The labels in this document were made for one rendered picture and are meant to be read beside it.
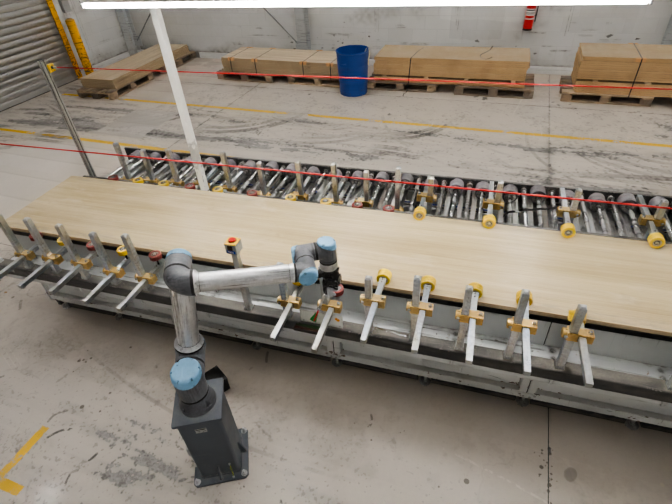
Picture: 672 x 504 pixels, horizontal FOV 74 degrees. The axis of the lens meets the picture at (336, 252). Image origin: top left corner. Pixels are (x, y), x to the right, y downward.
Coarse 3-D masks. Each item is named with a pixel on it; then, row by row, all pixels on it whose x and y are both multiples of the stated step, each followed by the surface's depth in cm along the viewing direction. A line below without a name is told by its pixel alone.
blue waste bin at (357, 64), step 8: (344, 48) 744; (352, 48) 747; (360, 48) 743; (368, 48) 713; (344, 56) 709; (352, 56) 706; (360, 56) 709; (344, 64) 714; (352, 64) 714; (360, 64) 717; (368, 64) 723; (344, 72) 728; (352, 72) 723; (360, 72) 725; (344, 80) 736; (352, 80) 731; (360, 80) 734; (344, 88) 745; (352, 88) 740; (360, 88) 742; (352, 96) 749
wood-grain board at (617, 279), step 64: (64, 192) 363; (128, 192) 357; (192, 192) 351; (192, 256) 287; (256, 256) 283; (384, 256) 275; (448, 256) 272; (512, 256) 268; (576, 256) 265; (640, 256) 261; (640, 320) 224
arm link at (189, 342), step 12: (168, 252) 203; (180, 252) 201; (168, 264) 195; (180, 264) 195; (180, 300) 209; (192, 300) 214; (180, 312) 214; (192, 312) 217; (180, 324) 219; (192, 324) 221; (180, 336) 224; (192, 336) 226; (180, 348) 228; (192, 348) 229; (204, 348) 238; (204, 360) 235
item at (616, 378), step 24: (0, 264) 325; (120, 288) 297; (144, 288) 292; (216, 312) 282; (240, 312) 275; (264, 312) 272; (336, 336) 262; (360, 336) 255; (384, 336) 251; (456, 360) 244; (480, 360) 238; (504, 360) 234; (552, 360) 232; (576, 384) 229; (600, 384) 224; (624, 384) 219; (648, 384) 218
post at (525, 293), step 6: (522, 294) 206; (528, 294) 205; (522, 300) 208; (528, 300) 207; (522, 306) 211; (516, 312) 215; (522, 312) 213; (516, 318) 216; (522, 318) 215; (510, 336) 225; (516, 336) 223; (510, 342) 227; (510, 348) 230; (510, 354) 232
